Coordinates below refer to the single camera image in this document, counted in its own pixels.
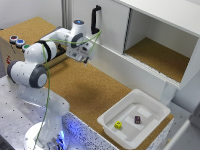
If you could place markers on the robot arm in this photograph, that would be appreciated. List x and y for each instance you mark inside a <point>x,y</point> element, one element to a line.
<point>33,66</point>

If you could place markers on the purple block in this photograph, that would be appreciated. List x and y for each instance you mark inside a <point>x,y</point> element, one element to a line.
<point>137,119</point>

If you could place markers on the white cabinet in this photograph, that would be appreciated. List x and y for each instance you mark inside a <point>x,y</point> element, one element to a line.
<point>156,40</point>

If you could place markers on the white plastic box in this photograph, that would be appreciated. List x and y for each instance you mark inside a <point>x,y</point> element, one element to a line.
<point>133,118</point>

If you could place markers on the white sliding door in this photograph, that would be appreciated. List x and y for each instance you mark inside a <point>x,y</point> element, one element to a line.
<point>110,23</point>

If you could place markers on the red button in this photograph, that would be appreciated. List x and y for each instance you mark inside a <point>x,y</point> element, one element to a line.
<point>13,38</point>

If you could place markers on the green button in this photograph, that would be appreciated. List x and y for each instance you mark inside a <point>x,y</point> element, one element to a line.
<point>26,47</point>

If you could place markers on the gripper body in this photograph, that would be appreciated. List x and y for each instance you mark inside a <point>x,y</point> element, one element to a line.
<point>76,51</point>

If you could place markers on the wooden drawer box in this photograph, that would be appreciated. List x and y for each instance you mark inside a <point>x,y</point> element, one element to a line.
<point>23,33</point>

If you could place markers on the yellow block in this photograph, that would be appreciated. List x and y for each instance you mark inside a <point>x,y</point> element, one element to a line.
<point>118,125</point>

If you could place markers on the blue button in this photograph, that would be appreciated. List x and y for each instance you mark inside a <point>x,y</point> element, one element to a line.
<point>20,42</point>

